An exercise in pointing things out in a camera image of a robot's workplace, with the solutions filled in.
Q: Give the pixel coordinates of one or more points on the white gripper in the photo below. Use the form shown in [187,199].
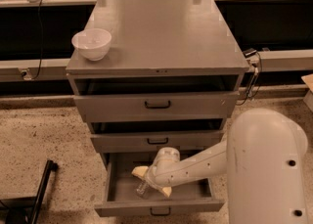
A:
[154,176]

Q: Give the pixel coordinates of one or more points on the clear plastic water bottle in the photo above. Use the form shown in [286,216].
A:
[142,189]

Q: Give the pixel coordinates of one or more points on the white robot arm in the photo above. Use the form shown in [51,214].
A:
[262,158]

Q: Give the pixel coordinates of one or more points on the grey bottom drawer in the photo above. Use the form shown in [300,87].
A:
[120,198]

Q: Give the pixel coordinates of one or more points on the grey drawer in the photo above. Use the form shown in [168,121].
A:
[120,198]
[101,100]
[146,136]

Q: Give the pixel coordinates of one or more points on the grey middle drawer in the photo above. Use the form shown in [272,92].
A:
[146,136]

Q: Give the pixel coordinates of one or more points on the grey top drawer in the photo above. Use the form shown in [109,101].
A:
[101,100]

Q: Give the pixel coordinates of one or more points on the grey drawer cabinet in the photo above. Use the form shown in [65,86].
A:
[164,40]

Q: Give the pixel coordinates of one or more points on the black stand leg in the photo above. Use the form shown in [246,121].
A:
[26,210]

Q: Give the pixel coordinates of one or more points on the white bowl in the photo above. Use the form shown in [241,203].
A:
[92,44]

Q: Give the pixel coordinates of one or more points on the black power adapter with cable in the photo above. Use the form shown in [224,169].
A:
[254,61]

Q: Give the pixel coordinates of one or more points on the wall power outlet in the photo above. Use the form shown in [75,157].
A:
[26,74]

